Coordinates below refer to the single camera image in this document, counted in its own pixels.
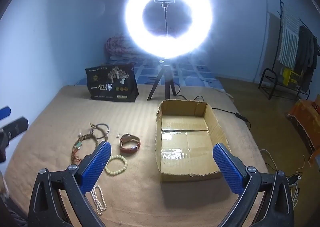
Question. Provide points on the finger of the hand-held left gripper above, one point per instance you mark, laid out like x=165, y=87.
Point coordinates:
x=16, y=126
x=4, y=112

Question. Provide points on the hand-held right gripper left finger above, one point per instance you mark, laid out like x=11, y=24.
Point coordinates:
x=96, y=167

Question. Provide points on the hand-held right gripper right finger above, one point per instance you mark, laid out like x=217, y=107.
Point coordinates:
x=228, y=169

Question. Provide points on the white pearl strand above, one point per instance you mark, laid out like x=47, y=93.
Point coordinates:
x=101, y=199

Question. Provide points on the brown leather wristwatch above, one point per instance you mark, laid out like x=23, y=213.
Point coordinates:
x=130, y=149

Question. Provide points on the cardboard box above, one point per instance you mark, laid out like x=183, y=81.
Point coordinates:
x=185, y=147

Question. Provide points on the thin silver bangle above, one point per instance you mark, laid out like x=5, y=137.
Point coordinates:
x=107, y=127

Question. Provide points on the tan blanket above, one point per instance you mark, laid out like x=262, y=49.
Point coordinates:
x=62, y=109

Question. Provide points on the black snack bag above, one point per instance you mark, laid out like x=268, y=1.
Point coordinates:
x=111, y=84

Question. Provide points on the black metal clothes rack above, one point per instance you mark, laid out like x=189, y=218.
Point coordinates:
x=267, y=77

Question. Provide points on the blue patterned bedsheet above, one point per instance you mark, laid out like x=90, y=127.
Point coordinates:
x=143, y=72

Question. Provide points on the yellow box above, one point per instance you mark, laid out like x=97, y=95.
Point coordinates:
x=291, y=77

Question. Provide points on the black tripod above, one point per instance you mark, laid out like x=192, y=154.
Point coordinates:
x=165, y=77

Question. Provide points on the rolled red patterned quilt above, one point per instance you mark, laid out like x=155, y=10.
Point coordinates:
x=117, y=48

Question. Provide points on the dark hanging clothes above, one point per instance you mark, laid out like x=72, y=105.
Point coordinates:
x=306, y=49

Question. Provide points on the striped hanging towel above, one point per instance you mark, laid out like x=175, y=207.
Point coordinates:
x=288, y=39

